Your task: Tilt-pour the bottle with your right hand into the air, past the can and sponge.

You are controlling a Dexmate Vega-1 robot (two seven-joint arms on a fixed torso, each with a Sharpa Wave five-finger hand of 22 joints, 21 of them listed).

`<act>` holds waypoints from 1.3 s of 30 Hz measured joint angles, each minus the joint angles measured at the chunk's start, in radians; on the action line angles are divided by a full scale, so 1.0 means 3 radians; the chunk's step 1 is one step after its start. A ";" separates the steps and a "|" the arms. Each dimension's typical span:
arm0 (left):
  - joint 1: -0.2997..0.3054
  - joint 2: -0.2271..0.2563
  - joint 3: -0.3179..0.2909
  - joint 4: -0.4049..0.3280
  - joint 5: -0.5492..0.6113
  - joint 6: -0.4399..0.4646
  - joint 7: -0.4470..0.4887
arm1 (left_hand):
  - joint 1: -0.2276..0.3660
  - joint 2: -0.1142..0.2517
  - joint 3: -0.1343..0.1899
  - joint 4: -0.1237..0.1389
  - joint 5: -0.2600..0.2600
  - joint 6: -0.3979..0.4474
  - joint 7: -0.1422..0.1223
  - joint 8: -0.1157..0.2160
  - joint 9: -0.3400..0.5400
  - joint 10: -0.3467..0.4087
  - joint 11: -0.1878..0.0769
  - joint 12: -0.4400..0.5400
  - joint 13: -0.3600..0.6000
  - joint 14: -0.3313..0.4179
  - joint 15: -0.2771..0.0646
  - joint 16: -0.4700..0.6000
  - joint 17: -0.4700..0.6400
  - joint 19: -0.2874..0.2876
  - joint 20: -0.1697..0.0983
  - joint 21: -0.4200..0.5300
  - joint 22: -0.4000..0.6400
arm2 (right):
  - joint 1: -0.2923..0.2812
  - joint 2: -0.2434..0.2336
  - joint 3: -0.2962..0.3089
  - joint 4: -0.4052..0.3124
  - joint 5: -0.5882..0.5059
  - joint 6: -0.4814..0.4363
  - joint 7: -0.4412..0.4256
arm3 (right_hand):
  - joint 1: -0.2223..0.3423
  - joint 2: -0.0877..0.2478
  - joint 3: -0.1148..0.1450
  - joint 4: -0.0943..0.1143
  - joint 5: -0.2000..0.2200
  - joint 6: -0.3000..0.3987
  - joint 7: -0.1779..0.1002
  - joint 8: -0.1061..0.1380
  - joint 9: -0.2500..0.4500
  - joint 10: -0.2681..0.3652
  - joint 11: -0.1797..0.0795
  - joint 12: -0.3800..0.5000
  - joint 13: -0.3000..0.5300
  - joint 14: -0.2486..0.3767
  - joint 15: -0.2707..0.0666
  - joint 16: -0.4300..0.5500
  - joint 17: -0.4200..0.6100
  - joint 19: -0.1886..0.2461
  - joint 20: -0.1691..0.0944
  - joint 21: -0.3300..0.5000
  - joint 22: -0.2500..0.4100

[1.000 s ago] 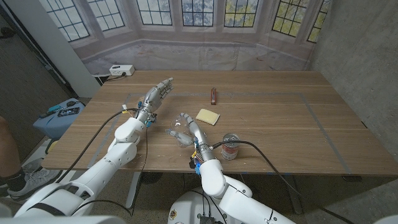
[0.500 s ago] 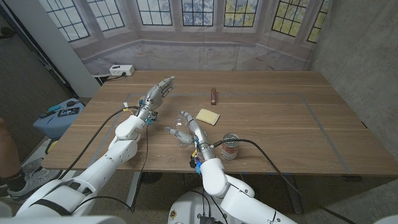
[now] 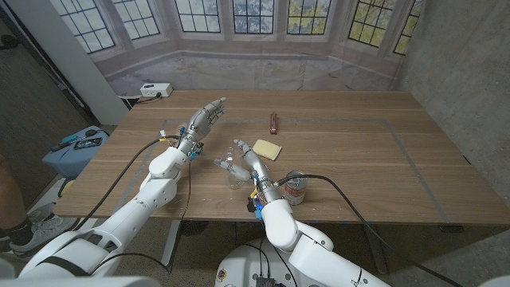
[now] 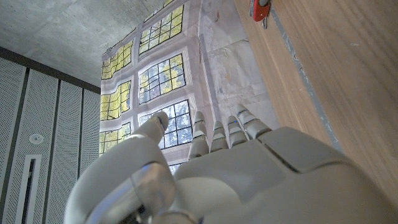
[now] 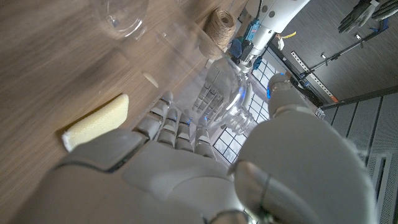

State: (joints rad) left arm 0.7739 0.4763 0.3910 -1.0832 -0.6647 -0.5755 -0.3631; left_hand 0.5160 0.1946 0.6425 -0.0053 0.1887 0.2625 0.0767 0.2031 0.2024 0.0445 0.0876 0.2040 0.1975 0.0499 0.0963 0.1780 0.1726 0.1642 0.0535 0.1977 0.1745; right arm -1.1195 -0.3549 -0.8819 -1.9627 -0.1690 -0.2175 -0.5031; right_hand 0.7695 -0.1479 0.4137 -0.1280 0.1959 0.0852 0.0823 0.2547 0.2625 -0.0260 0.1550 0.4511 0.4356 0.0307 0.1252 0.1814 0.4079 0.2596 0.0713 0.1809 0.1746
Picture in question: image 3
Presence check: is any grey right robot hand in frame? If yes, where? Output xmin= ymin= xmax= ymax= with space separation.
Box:
xmin=213 ymin=138 xmax=282 ymax=203

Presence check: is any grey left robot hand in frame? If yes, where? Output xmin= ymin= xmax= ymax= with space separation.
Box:
xmin=177 ymin=96 xmax=228 ymax=156

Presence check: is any clear glass cup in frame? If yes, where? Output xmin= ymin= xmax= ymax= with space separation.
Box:
xmin=222 ymin=146 xmax=250 ymax=190

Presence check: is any yellow sponge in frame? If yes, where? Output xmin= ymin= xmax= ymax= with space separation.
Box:
xmin=252 ymin=139 xmax=283 ymax=162

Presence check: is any red and white tin can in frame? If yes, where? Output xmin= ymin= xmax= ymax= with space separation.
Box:
xmin=283 ymin=170 xmax=309 ymax=206

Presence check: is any white power strip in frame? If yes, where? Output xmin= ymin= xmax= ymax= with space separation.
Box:
xmin=139 ymin=82 xmax=174 ymax=99

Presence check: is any printed window backdrop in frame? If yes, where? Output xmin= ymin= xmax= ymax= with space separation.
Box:
xmin=49 ymin=0 xmax=426 ymax=96

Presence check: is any black floor fan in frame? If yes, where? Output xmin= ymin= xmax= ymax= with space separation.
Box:
xmin=181 ymin=220 xmax=210 ymax=237

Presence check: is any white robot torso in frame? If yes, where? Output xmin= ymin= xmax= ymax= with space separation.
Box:
xmin=214 ymin=238 xmax=331 ymax=287

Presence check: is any grey metal table leg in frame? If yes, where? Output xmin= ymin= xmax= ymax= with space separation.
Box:
xmin=364 ymin=223 xmax=390 ymax=275
xmin=160 ymin=219 xmax=183 ymax=268

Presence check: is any black flat electronic device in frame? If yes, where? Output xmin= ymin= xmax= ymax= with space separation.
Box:
xmin=73 ymin=137 xmax=103 ymax=151

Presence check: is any grey and black sneaker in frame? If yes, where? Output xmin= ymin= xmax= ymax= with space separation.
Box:
xmin=7 ymin=202 xmax=79 ymax=256

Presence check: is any person's bare leg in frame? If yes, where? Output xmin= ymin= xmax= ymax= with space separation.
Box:
xmin=0 ymin=154 xmax=29 ymax=236

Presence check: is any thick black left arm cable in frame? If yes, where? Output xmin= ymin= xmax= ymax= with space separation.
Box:
xmin=73 ymin=135 xmax=180 ymax=232

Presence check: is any black power strip cord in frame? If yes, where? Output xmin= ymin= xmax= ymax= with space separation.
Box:
xmin=135 ymin=92 xmax=163 ymax=105

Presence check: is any thin black left wrist cable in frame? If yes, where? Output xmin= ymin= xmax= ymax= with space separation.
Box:
xmin=89 ymin=159 xmax=193 ymax=276

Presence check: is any teal handled tool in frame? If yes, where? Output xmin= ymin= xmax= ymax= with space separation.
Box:
xmin=50 ymin=134 xmax=80 ymax=152

